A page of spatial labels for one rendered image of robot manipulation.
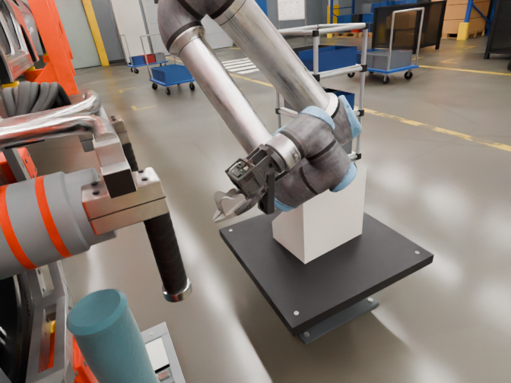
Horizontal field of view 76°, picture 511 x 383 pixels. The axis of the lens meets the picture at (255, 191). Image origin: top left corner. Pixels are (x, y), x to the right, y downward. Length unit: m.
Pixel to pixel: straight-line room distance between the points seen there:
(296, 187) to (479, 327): 0.97
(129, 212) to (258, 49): 0.67
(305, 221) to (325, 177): 0.30
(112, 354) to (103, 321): 0.06
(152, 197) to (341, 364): 1.06
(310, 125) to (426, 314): 0.99
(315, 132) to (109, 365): 0.62
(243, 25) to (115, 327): 0.75
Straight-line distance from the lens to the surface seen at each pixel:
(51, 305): 0.84
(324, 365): 1.33
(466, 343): 1.50
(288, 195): 0.87
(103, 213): 0.42
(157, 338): 1.40
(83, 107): 0.62
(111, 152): 0.40
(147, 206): 0.42
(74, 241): 0.58
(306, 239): 1.16
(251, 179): 0.74
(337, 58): 2.22
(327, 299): 1.11
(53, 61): 4.22
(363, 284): 1.17
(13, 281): 0.88
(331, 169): 0.83
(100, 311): 0.58
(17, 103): 0.68
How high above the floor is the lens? 1.11
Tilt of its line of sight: 29 degrees down
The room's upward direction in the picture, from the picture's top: 6 degrees counter-clockwise
